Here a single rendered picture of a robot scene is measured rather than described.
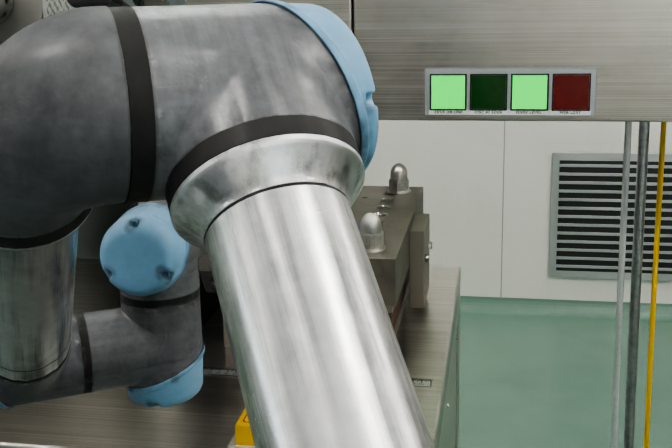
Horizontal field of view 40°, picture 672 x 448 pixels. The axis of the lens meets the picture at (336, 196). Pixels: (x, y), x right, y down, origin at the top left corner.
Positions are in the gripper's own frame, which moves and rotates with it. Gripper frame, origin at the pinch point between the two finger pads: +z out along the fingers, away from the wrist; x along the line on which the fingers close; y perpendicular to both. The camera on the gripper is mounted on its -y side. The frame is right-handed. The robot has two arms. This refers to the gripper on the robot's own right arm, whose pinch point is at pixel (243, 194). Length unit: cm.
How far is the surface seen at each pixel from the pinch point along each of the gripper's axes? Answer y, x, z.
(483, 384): -109, -28, 189
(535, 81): 11.1, -36.7, 29.7
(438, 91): 9.6, -22.5, 29.7
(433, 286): -19.0, -22.3, 23.1
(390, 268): -7.2, -19.3, -6.1
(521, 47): 16.0, -34.6, 30.4
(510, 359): -109, -37, 212
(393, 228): -6.0, -18.1, 7.6
